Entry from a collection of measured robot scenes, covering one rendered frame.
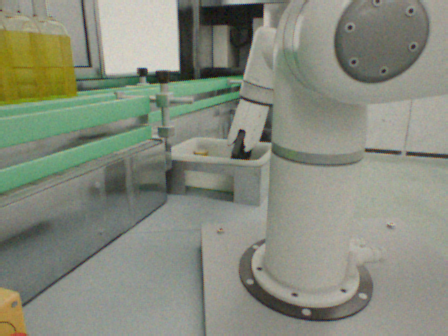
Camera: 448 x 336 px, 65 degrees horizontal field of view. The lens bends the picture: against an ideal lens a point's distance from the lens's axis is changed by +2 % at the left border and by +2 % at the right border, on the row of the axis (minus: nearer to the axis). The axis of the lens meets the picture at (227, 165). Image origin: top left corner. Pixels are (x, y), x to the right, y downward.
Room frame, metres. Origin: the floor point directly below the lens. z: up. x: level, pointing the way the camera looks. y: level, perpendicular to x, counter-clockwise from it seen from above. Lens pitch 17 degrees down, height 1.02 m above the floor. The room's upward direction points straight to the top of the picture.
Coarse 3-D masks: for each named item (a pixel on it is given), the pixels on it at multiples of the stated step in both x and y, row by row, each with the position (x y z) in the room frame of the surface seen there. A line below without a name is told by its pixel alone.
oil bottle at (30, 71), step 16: (0, 16) 0.53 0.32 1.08; (16, 16) 0.54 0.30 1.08; (16, 32) 0.53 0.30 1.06; (32, 32) 0.56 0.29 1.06; (16, 48) 0.53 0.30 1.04; (32, 48) 0.55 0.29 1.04; (16, 64) 0.52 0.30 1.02; (32, 64) 0.55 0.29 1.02; (16, 80) 0.52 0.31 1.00; (32, 80) 0.54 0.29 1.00; (32, 96) 0.54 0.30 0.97; (48, 96) 0.57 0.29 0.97
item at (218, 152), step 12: (180, 144) 0.78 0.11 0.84; (192, 144) 0.83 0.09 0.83; (204, 144) 0.85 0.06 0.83; (216, 144) 0.84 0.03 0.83; (264, 144) 0.79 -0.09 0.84; (180, 156) 0.69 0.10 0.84; (192, 156) 0.68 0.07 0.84; (204, 156) 0.68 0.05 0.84; (216, 156) 0.83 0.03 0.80; (228, 156) 0.82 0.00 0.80; (252, 156) 0.80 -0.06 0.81; (264, 156) 0.68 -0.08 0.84
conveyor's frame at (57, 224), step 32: (192, 128) 0.98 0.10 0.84; (224, 128) 1.22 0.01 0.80; (128, 160) 0.54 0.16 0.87; (160, 160) 0.63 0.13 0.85; (32, 192) 0.38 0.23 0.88; (64, 192) 0.42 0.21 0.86; (96, 192) 0.47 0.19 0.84; (128, 192) 0.54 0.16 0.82; (160, 192) 0.63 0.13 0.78; (0, 224) 0.33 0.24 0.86; (32, 224) 0.37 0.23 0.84; (64, 224) 0.41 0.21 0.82; (96, 224) 0.46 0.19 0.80; (128, 224) 0.53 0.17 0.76; (0, 256) 0.33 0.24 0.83; (32, 256) 0.36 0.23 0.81; (64, 256) 0.40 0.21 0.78; (32, 288) 0.36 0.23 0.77
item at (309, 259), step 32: (288, 160) 0.33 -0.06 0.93; (288, 192) 0.33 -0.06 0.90; (320, 192) 0.31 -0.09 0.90; (352, 192) 0.33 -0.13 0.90; (288, 224) 0.33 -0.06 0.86; (320, 224) 0.31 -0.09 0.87; (352, 224) 0.34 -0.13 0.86; (256, 256) 0.38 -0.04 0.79; (288, 256) 0.33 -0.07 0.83; (320, 256) 0.32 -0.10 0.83; (352, 256) 0.34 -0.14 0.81; (384, 256) 0.36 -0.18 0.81; (288, 288) 0.32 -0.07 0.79; (320, 288) 0.32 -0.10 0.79; (352, 288) 0.33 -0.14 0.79
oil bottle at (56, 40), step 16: (32, 16) 0.60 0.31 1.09; (48, 16) 0.60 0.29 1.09; (48, 32) 0.58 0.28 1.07; (64, 32) 0.61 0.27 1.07; (48, 48) 0.58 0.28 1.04; (64, 48) 0.61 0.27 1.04; (48, 64) 0.58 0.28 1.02; (64, 64) 0.61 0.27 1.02; (48, 80) 0.58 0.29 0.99; (64, 80) 0.60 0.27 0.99; (64, 96) 0.60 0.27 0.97
